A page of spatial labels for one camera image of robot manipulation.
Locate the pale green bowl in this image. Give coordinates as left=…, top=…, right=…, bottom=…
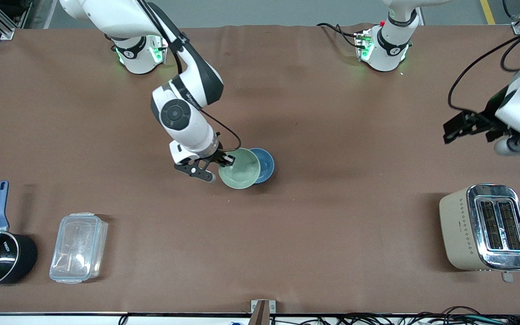
left=218, top=148, right=261, bottom=190

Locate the blue bowl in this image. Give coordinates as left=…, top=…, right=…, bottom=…
left=248, top=148, right=276, bottom=185

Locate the arm base connector plate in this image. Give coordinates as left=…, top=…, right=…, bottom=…
left=151, top=35, right=171, bottom=65

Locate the beige chrome toaster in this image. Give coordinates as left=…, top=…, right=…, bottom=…
left=439, top=183, right=520, bottom=283

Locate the brown table cover sheet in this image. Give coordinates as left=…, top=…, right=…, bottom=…
left=0, top=23, right=520, bottom=315

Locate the clear plastic lidded container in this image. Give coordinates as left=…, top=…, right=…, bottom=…
left=49, top=212, right=109, bottom=285

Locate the long black arm cable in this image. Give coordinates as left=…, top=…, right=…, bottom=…
left=447, top=27, right=520, bottom=113

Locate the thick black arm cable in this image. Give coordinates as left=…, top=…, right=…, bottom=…
left=137, top=0, right=189, bottom=75

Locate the small metal bracket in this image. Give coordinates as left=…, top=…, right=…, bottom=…
left=250, top=299, right=277, bottom=315

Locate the black base cable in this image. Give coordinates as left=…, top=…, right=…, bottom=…
left=316, top=23, right=361, bottom=48

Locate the brown post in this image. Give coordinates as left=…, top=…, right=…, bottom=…
left=250, top=301, right=270, bottom=325

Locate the black saucepan blue handle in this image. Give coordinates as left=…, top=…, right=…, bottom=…
left=0, top=180, right=39, bottom=288

